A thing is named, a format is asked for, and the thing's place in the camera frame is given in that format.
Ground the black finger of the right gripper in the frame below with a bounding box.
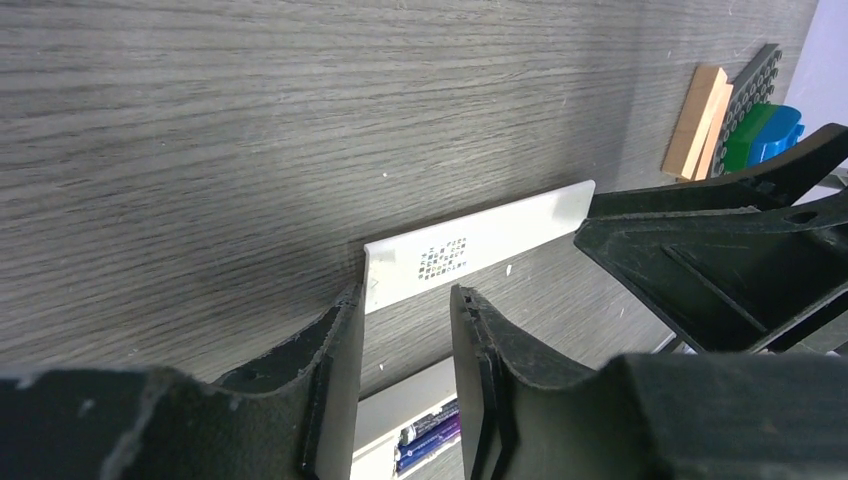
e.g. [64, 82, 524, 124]
[574, 198, 847, 352]
[588, 123, 847, 219]

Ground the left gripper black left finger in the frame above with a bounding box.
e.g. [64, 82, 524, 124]
[1, 284, 364, 479]

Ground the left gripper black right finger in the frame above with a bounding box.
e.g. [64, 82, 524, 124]
[450, 285, 847, 479]

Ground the blue lego brick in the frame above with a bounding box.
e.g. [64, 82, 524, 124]
[747, 104, 805, 167]

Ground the green lego brick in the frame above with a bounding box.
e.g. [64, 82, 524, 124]
[722, 103, 781, 174]

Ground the right wooden block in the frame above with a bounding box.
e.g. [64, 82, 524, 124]
[693, 84, 733, 181]

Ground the wooden block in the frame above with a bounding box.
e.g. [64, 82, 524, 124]
[693, 84, 733, 181]
[661, 65, 727, 180]

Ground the grey lego baseplate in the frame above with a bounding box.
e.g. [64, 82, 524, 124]
[709, 43, 783, 178]

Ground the left wooden block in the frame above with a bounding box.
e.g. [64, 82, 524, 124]
[661, 65, 727, 180]

